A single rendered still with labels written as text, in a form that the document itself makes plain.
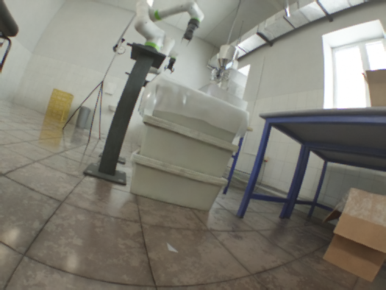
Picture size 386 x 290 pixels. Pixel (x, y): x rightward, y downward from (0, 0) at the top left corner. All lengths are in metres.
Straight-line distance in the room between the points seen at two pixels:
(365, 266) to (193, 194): 1.08
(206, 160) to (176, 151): 0.19
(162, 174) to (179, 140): 0.22
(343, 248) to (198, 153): 0.99
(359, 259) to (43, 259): 1.18
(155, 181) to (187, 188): 0.20
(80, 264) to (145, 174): 0.65
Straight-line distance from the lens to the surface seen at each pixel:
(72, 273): 0.45
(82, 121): 5.14
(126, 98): 1.16
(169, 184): 0.97
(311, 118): 0.99
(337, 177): 2.30
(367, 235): 0.92
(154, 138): 0.93
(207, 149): 0.98
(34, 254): 0.49
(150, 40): 1.33
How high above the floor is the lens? 0.35
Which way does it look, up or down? 2 degrees up
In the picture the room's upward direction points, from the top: 17 degrees clockwise
